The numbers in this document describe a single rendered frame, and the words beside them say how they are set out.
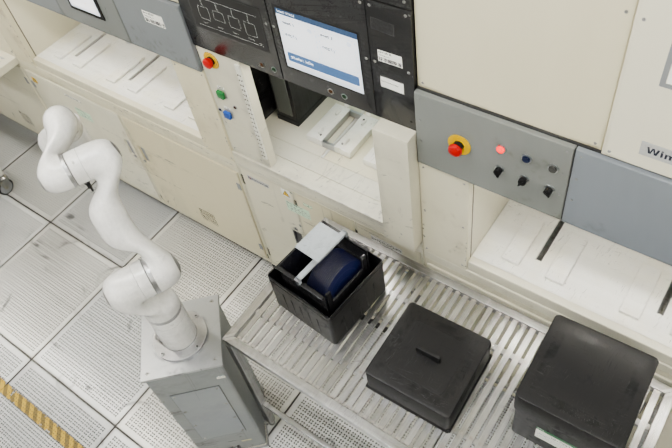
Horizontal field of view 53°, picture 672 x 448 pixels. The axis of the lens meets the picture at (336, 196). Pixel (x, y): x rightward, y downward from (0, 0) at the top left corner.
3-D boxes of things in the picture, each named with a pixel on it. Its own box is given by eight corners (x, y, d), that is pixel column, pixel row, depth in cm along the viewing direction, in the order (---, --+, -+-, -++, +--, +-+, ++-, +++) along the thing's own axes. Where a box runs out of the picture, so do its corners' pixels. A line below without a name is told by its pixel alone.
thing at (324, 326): (328, 249, 248) (321, 220, 235) (387, 287, 235) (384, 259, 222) (275, 302, 237) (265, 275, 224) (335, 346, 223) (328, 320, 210)
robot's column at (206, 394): (203, 460, 282) (139, 382, 224) (200, 397, 300) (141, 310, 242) (269, 446, 282) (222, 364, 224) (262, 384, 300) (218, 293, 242)
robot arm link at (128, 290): (186, 313, 217) (162, 272, 198) (132, 342, 212) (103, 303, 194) (173, 286, 224) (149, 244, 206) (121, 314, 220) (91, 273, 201)
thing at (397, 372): (364, 386, 213) (360, 368, 203) (411, 314, 227) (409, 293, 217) (448, 434, 200) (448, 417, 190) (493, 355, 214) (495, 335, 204)
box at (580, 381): (507, 430, 199) (513, 395, 180) (547, 352, 212) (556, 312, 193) (605, 483, 186) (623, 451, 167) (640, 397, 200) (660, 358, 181)
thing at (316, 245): (332, 255, 245) (319, 200, 221) (376, 284, 235) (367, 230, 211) (286, 303, 235) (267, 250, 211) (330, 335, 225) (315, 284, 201)
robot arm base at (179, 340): (153, 367, 227) (133, 341, 213) (153, 318, 239) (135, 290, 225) (208, 355, 227) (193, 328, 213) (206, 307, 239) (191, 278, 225)
